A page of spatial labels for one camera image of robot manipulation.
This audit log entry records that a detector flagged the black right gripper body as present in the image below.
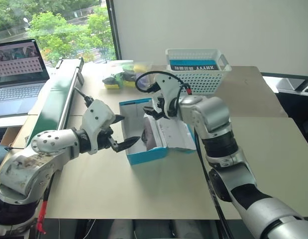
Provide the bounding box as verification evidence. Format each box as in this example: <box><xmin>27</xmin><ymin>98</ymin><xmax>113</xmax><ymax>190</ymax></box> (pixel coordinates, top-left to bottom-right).
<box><xmin>154</xmin><ymin>97</ymin><xmax>170</xmax><ymax>120</ymax></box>

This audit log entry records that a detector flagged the brown cardboard box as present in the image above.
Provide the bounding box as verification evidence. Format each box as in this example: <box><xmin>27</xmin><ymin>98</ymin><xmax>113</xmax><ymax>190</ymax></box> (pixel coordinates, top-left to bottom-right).
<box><xmin>0</xmin><ymin>125</ymin><xmax>23</xmax><ymax>149</ymax></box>

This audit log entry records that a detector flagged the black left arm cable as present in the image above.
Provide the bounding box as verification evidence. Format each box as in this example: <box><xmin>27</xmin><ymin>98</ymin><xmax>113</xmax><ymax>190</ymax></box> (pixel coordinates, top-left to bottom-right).
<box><xmin>74</xmin><ymin>88</ymin><xmax>94</xmax><ymax>107</ymax></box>

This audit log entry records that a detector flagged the black window frame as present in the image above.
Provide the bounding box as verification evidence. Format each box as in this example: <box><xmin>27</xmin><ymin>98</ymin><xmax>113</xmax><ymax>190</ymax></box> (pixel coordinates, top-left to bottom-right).
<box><xmin>105</xmin><ymin>0</ymin><xmax>122</xmax><ymax>61</ymax></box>

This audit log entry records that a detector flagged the dark side furniture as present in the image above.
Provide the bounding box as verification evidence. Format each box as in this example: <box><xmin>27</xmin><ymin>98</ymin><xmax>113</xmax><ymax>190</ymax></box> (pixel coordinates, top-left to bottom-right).
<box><xmin>260</xmin><ymin>72</ymin><xmax>308</xmax><ymax>151</ymax></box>

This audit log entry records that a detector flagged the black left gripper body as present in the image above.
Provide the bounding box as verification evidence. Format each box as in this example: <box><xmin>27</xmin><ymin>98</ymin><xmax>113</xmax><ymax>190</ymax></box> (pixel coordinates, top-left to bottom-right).
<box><xmin>97</xmin><ymin>126</ymin><xmax>119</xmax><ymax>152</ymax></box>

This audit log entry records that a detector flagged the red and black cable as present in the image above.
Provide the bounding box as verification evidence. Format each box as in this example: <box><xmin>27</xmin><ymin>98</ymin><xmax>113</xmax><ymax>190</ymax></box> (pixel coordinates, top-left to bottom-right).
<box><xmin>36</xmin><ymin>171</ymin><xmax>55</xmax><ymax>235</ymax></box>

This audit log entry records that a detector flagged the white perforated plastic basket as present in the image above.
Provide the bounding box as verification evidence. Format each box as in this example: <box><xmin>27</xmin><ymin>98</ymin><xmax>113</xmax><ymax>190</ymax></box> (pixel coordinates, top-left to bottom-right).
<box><xmin>165</xmin><ymin>48</ymin><xmax>233</xmax><ymax>95</ymax></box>

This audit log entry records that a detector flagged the dark purple shoe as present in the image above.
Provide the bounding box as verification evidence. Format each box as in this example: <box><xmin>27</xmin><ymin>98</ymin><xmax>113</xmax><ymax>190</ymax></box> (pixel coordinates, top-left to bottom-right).
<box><xmin>140</xmin><ymin>119</ymin><xmax>157</xmax><ymax>151</ymax></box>

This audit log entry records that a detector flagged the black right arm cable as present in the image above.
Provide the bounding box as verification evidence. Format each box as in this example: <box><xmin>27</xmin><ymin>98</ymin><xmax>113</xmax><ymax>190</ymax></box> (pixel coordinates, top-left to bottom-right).
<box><xmin>134</xmin><ymin>71</ymin><xmax>234</xmax><ymax>239</ymax></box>

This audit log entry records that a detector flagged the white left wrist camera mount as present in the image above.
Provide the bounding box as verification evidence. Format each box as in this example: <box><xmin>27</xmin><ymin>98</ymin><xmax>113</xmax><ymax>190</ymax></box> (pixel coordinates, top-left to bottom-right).
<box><xmin>80</xmin><ymin>99</ymin><xmax>116</xmax><ymax>155</ymax></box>

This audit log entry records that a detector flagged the open grey laptop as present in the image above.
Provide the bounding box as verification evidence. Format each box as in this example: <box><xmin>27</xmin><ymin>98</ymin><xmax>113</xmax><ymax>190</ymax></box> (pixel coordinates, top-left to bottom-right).
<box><xmin>0</xmin><ymin>38</ymin><xmax>51</xmax><ymax>118</ymax></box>

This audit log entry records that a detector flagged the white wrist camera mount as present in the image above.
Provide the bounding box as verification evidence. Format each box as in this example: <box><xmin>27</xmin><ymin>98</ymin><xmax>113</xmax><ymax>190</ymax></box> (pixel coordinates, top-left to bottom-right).
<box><xmin>153</xmin><ymin>73</ymin><xmax>188</xmax><ymax>120</ymax></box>
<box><xmin>80</xmin><ymin>99</ymin><xmax>116</xmax><ymax>155</ymax></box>

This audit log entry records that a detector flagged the green conveyor belt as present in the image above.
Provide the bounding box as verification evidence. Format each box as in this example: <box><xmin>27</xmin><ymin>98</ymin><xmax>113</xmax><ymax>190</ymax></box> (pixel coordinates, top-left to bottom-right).
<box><xmin>25</xmin><ymin>56</ymin><xmax>86</xmax><ymax>147</ymax></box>

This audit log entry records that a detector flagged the blue and white shoebox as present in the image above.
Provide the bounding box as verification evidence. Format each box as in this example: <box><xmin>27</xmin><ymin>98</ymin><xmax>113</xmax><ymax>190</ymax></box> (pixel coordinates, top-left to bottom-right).
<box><xmin>118</xmin><ymin>98</ymin><xmax>198</xmax><ymax>166</ymax></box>

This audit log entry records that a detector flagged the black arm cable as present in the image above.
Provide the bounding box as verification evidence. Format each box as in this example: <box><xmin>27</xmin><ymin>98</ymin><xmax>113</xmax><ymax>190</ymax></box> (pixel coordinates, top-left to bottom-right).
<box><xmin>74</xmin><ymin>88</ymin><xmax>94</xmax><ymax>107</ymax></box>
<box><xmin>134</xmin><ymin>71</ymin><xmax>234</xmax><ymax>239</ymax></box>

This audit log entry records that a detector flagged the clear plastic bag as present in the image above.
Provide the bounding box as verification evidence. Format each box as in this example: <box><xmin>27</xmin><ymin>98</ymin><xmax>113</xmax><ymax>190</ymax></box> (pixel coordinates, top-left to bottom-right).
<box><xmin>102</xmin><ymin>60</ymin><xmax>154</xmax><ymax>91</ymax></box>

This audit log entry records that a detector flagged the blue box with white print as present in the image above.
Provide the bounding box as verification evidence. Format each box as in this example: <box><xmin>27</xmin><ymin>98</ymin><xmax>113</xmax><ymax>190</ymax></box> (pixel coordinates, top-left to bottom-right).
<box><xmin>168</xmin><ymin>59</ymin><xmax>220</xmax><ymax>72</ymax></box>

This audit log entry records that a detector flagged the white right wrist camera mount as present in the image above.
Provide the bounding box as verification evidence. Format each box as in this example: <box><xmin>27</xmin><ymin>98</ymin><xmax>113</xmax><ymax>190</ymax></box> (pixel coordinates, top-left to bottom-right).
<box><xmin>153</xmin><ymin>73</ymin><xmax>188</xmax><ymax>120</ymax></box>

